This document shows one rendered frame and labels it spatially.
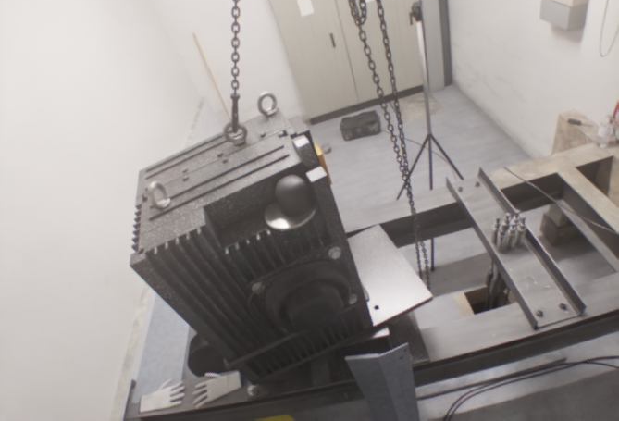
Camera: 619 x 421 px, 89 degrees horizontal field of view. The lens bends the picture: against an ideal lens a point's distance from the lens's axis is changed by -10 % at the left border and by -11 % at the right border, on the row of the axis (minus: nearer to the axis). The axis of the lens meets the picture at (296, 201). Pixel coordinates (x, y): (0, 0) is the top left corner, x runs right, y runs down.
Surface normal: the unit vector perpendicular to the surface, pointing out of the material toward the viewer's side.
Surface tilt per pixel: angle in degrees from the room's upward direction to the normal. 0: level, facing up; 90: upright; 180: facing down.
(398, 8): 90
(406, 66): 90
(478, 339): 0
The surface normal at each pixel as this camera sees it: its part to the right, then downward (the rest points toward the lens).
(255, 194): 0.29, 0.57
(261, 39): 0.07, 0.65
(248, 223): -0.29, -0.71
